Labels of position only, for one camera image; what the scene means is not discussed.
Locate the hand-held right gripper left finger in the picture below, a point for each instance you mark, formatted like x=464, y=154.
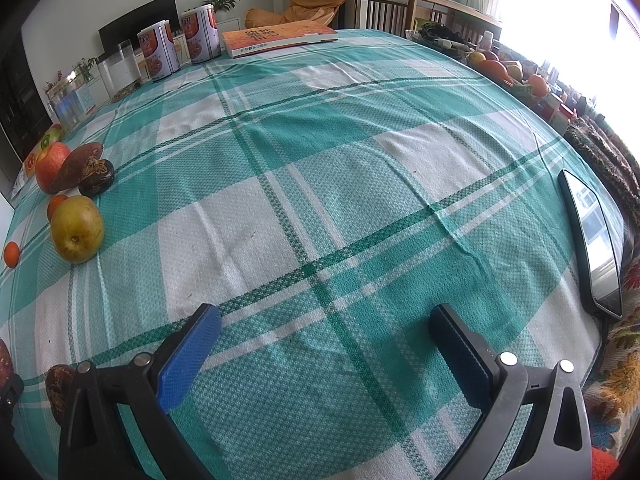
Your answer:
x=190, y=355

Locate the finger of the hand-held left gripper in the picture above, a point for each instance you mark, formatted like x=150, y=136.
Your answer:
x=10, y=390

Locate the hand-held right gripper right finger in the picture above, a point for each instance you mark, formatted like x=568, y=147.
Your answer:
x=462, y=360

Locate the dark brown wrinkled fruit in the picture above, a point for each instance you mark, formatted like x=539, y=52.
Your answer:
x=99, y=179

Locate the red apple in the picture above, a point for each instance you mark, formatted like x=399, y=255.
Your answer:
x=47, y=167

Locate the brown fibrous fruit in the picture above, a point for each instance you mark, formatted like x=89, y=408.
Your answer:
x=56, y=385

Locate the small orange tangerine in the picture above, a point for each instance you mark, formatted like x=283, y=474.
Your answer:
x=55, y=206
x=11, y=254

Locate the floral cloth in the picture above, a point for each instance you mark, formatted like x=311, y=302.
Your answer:
x=620, y=375

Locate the yellow green pear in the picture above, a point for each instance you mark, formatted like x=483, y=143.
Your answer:
x=77, y=230

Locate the reddish brown oblong fruit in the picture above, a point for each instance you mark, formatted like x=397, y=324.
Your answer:
x=77, y=165

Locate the green white plaid tablecloth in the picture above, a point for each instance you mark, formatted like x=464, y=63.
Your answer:
x=350, y=160

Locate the fruit printed packet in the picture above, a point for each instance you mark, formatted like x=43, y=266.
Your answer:
x=42, y=142

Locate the dark patterned cloth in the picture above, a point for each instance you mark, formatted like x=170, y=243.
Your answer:
x=600, y=150

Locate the clear jar with orange label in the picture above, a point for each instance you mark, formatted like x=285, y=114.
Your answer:
x=75, y=97

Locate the large orange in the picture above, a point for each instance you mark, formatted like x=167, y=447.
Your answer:
x=537, y=85
x=492, y=69

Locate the dark display cabinet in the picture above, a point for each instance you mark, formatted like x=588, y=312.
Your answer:
x=17, y=105

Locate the clear plastic jar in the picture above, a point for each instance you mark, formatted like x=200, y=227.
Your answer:
x=117, y=70

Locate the red white tin can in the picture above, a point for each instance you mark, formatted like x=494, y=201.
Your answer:
x=202, y=35
x=160, y=52

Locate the black bag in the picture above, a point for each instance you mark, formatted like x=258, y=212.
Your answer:
x=440, y=32

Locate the orange book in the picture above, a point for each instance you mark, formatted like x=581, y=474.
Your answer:
x=277, y=37

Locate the white low cabinet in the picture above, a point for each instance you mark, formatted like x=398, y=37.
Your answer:
x=232, y=22

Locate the black television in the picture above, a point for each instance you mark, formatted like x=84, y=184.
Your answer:
x=137, y=22

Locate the green potted plant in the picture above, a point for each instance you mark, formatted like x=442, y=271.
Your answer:
x=220, y=0

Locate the wooden chair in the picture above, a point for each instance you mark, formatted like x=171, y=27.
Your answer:
x=385, y=10

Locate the orange bean bag chair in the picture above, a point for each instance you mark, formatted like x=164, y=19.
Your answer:
x=310, y=2

